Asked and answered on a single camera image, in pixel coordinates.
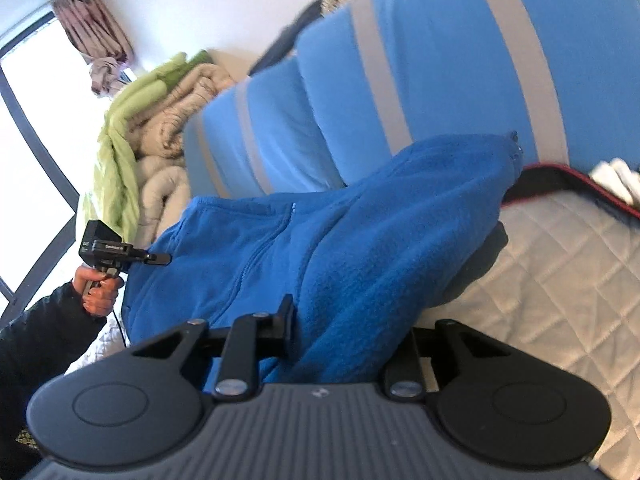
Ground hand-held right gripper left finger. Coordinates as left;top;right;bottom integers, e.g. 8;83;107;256
132;294;301;401

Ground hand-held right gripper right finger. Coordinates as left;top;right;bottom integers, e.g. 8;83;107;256
385;319;511;402

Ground blue fleece jacket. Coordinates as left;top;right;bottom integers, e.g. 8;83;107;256
121;130;527;387

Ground person's left forearm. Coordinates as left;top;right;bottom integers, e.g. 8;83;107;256
0;280;108;480

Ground folded dark grey clothes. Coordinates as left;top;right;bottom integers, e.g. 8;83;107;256
247;0;327;77

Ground person's left hand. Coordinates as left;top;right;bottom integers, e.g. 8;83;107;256
72;265;126;318

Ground green blanket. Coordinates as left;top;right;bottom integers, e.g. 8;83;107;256
82;50;212;242

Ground pale quilted lace bedspread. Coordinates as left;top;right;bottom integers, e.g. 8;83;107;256
65;189;640;477

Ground pink curtain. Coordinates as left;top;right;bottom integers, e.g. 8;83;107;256
52;0;137;97

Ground black red-trimmed mat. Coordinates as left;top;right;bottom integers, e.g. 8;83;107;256
500;162;640;221

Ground white cloth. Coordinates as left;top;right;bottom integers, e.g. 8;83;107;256
589;157;640;209

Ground black cable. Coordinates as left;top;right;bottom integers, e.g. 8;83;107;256
112;305;129;350

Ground black window frame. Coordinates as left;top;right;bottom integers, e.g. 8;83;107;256
0;10;92;322

